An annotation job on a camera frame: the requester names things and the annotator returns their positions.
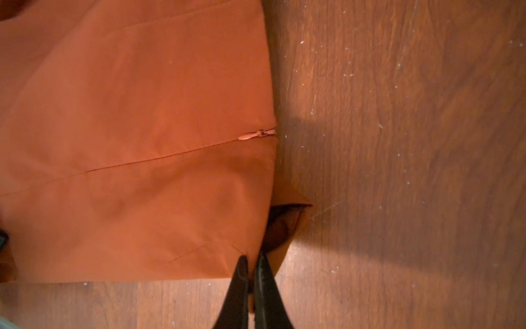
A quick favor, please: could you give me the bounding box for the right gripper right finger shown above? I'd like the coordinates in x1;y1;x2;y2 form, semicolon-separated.
254;253;294;329

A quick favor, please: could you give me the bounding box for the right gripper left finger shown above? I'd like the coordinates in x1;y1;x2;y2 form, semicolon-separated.
212;255;249;329

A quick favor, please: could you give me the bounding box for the orange skirt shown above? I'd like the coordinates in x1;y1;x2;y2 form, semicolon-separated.
1;1;308;283

